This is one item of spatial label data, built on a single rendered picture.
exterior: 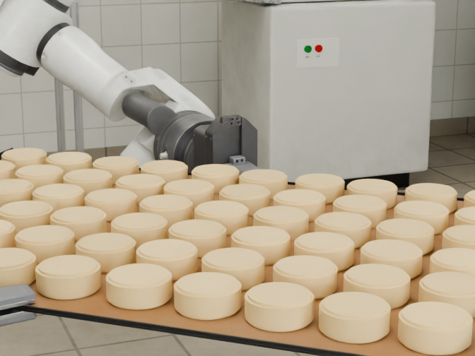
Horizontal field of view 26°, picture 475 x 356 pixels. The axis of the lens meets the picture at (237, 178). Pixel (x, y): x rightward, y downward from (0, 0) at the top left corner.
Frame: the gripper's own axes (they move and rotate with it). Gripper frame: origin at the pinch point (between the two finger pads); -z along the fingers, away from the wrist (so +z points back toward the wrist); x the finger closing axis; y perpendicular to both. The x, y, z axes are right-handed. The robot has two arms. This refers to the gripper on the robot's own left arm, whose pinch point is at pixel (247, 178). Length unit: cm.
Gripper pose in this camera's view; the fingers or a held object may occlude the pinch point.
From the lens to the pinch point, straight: 112.4
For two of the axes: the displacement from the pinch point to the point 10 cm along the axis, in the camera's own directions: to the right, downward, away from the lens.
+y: 9.1, -1.1, 4.1
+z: -4.2, -2.3, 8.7
